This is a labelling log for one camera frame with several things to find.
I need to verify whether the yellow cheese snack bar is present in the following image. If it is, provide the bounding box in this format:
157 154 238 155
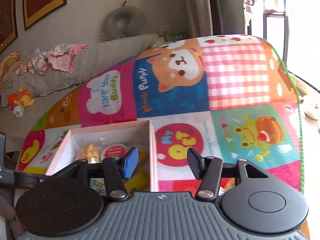
124 148 150 195

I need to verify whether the pink cardboard gift box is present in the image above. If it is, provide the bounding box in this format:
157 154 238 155
46 120 159 192

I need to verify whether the round bun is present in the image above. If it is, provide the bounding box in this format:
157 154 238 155
75 144 101 164

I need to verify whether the white candy bag green top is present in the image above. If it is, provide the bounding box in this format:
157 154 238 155
90 178 106 196

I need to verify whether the brown knit gloved left hand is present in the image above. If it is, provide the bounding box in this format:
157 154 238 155
1 196 24 239

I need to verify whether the colourful cartoon play mat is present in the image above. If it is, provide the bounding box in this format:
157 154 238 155
17 35 304 191

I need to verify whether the orange yellow plush toy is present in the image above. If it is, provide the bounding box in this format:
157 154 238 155
8 87 35 118

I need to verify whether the grey bed pillow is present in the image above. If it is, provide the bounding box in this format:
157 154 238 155
1 34 166 107

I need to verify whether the white planter pot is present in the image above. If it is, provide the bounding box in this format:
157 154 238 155
302 95 319 120

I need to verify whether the pink baby clothes pile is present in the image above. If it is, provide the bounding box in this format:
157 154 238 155
15 44 88 75

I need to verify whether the grey neck pillow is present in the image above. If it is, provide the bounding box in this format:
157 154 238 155
104 1 144 40

